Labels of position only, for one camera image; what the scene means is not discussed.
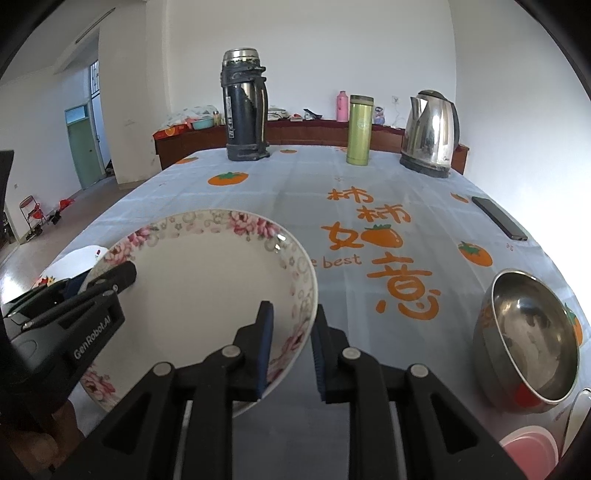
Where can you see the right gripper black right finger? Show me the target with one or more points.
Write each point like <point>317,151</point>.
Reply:
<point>403,424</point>

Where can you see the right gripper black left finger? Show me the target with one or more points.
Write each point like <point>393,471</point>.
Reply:
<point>178,421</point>

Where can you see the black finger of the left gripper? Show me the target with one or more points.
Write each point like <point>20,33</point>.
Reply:
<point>116,278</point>
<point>59,290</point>

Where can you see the red flower white plate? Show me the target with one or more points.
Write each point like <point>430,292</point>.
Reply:
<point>72,264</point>

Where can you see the pink floral rim plate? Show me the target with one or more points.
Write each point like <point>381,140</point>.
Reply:
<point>201,275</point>

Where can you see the pink plastic bowl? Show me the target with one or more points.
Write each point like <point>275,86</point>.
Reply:
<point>534,450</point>

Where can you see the stainless steel bowl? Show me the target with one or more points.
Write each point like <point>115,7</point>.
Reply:
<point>525,349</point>

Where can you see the cream enamel bowl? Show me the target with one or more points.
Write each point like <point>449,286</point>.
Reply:
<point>577,416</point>

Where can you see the person's left hand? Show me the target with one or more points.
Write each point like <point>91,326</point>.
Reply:
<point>37,452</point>

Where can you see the red folding chair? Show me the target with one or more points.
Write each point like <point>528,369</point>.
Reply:
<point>33,215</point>

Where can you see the green door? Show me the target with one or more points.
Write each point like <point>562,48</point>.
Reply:
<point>86,160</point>

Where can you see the dark wooden sideboard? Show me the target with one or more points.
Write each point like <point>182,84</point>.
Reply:
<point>177,143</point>

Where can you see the teal basin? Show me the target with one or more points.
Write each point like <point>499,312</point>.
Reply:
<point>202,123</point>

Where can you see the persimmon print tablecloth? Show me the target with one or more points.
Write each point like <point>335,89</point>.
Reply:
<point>402,259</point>

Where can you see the large dark thermos flask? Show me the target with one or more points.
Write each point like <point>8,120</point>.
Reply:
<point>245,103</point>

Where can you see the black smartphone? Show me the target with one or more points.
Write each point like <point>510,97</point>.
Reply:
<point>500,218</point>

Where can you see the pink thermos bottle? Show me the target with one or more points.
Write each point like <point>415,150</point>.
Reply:
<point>342,107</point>

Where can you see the green tumbler bottle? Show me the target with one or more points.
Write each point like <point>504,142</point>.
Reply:
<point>361,109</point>

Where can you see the stainless electric kettle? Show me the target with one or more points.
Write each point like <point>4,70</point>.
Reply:
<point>432,134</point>

